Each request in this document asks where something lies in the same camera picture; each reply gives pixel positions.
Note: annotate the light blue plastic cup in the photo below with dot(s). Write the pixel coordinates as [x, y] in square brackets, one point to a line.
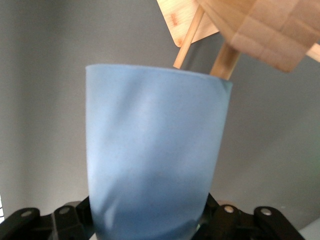
[155, 150]

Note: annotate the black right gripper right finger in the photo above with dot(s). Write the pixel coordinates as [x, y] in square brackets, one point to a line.
[250, 225]

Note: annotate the wooden cup rack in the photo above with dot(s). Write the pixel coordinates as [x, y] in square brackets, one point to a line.
[270, 32]

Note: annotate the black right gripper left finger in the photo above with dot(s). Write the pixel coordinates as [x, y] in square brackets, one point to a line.
[30, 225]

